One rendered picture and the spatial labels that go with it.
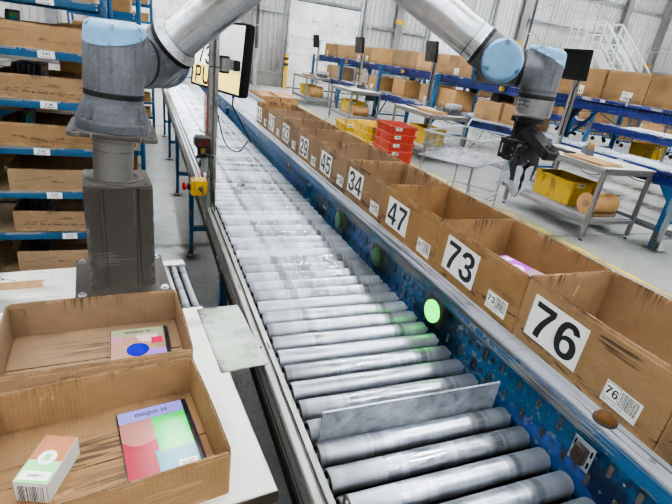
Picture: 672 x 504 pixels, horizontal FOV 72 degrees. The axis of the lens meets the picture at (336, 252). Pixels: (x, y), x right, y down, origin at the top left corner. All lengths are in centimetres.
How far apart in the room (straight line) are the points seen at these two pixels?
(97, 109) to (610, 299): 144
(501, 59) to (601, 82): 594
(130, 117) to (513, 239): 124
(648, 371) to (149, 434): 95
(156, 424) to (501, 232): 119
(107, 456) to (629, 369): 100
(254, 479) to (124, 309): 60
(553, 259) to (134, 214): 125
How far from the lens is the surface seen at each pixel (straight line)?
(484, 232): 162
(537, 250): 161
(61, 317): 135
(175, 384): 110
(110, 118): 138
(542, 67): 132
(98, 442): 104
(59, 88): 241
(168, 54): 149
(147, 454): 99
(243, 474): 97
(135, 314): 135
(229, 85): 227
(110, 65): 137
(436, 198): 195
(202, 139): 208
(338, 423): 104
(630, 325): 143
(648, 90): 668
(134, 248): 148
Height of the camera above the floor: 149
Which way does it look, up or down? 23 degrees down
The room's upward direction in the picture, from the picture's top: 8 degrees clockwise
